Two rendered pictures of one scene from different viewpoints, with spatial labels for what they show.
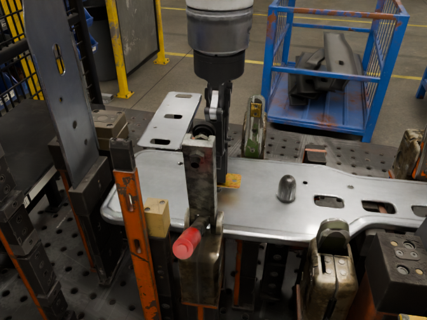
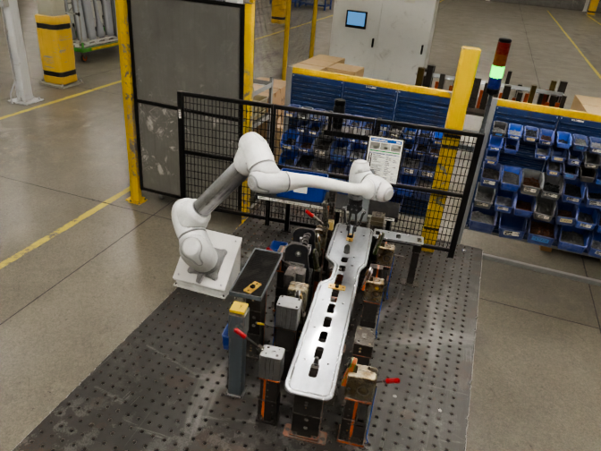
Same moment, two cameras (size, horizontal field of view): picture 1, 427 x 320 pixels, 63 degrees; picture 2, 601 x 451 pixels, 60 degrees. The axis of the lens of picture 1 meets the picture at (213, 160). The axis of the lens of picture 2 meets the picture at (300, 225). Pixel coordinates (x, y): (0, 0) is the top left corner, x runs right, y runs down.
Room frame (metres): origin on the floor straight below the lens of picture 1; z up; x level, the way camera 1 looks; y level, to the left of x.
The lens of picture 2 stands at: (0.26, -2.56, 2.44)
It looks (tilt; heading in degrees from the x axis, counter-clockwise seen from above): 28 degrees down; 91
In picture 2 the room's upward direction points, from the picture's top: 5 degrees clockwise
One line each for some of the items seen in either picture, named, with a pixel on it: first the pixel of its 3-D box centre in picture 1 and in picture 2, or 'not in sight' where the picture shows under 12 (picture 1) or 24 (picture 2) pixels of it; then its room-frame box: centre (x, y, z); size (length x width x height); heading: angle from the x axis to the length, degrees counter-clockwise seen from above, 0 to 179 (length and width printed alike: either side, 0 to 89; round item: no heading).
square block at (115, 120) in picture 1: (115, 181); (374, 240); (0.67, 0.24, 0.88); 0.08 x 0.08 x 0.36; 81
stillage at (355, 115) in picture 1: (325, 56); not in sight; (2.73, -0.89, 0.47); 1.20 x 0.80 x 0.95; 163
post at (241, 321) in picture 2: not in sight; (237, 353); (0.02, -0.90, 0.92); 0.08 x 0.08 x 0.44; 81
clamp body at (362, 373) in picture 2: not in sight; (357, 404); (0.52, -1.08, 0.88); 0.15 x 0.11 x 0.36; 171
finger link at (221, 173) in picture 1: (217, 165); not in sight; (0.49, -0.01, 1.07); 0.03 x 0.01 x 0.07; 81
